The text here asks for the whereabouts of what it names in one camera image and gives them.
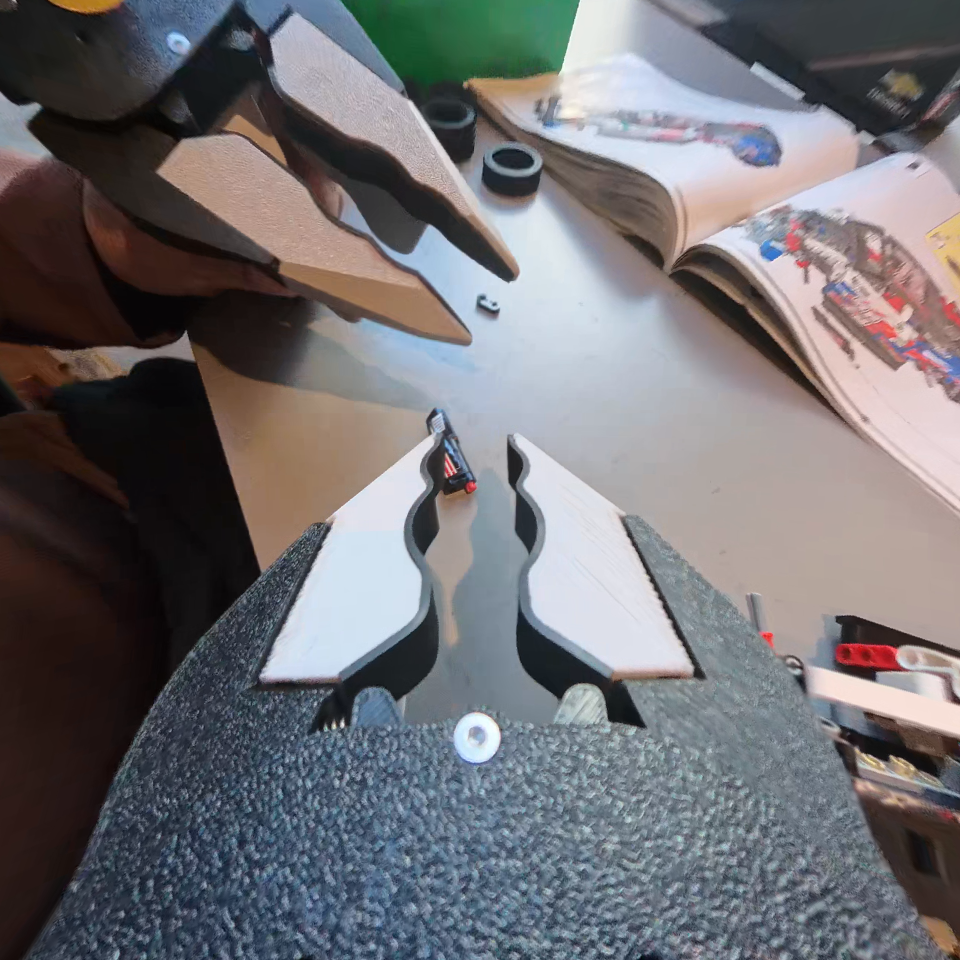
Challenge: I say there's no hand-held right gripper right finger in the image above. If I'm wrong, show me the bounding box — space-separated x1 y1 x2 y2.
507 433 696 687

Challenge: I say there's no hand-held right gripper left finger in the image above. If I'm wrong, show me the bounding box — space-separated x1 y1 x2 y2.
258 433 444 702

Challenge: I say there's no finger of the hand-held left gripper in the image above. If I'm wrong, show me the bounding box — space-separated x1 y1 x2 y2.
262 9 521 284
156 133 474 348

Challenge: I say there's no black striped toy brick panel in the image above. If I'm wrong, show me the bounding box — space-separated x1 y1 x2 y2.
426 408 480 496

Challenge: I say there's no person's left forearm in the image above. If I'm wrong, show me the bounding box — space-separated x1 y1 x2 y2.
0 150 189 350

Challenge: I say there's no grey desk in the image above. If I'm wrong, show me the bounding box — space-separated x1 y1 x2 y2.
187 0 960 721

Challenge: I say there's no person's left hand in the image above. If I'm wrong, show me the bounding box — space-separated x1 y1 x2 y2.
82 186 303 303

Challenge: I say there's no black rubber toy tyre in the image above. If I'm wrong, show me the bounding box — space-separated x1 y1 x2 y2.
481 142 544 198
408 81 479 162

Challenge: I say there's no green plastic bin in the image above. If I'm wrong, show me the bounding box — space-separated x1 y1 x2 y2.
341 0 582 85

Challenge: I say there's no black garment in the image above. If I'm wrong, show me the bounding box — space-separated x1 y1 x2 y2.
52 358 260 661

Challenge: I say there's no person's brown shirt torso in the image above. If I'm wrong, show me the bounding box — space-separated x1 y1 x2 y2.
0 412 264 960

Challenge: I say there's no open instruction booklet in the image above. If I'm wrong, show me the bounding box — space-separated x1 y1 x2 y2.
465 52 960 519

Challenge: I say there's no partly built toy brick car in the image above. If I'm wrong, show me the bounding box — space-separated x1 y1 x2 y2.
746 592 960 924

